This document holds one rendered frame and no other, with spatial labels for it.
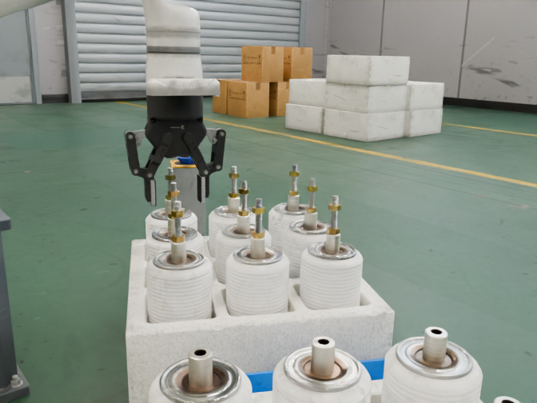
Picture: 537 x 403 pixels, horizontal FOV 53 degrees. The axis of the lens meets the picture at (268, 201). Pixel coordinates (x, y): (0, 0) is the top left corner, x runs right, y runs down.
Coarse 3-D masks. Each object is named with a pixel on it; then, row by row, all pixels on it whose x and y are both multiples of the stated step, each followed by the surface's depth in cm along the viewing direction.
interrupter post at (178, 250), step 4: (172, 244) 78; (176, 244) 78; (180, 244) 78; (184, 244) 78; (172, 248) 78; (176, 248) 78; (180, 248) 78; (184, 248) 78; (172, 252) 78; (176, 252) 78; (180, 252) 78; (184, 252) 79; (172, 256) 79; (176, 256) 78; (180, 256) 78; (184, 256) 79; (172, 260) 79; (176, 260) 78; (180, 260) 78; (184, 260) 79
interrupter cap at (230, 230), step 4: (232, 224) 96; (236, 224) 96; (252, 224) 96; (224, 228) 93; (228, 228) 94; (232, 228) 94; (236, 228) 94; (252, 228) 94; (264, 228) 94; (224, 232) 91; (228, 232) 92; (232, 232) 92; (236, 232) 93; (228, 236) 90; (232, 236) 90; (236, 236) 90; (240, 236) 90; (244, 236) 90; (248, 236) 90
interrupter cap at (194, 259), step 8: (160, 256) 80; (168, 256) 81; (192, 256) 81; (200, 256) 81; (160, 264) 77; (168, 264) 77; (176, 264) 78; (184, 264) 78; (192, 264) 78; (200, 264) 78
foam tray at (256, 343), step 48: (144, 240) 109; (144, 288) 87; (288, 288) 88; (144, 336) 73; (192, 336) 75; (240, 336) 76; (288, 336) 78; (336, 336) 80; (384, 336) 82; (144, 384) 75
